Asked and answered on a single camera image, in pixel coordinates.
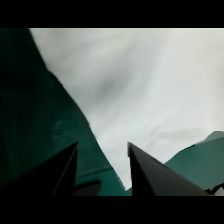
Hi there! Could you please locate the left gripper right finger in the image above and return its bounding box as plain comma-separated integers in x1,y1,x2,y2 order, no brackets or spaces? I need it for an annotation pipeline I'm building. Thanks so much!
127,141,212,197

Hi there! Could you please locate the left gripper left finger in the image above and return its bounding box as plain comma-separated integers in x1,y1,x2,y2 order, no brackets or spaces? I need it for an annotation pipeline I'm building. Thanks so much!
0,141,80,197

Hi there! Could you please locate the white garment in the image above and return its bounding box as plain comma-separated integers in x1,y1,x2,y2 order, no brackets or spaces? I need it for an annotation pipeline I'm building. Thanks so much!
29,27,224,192

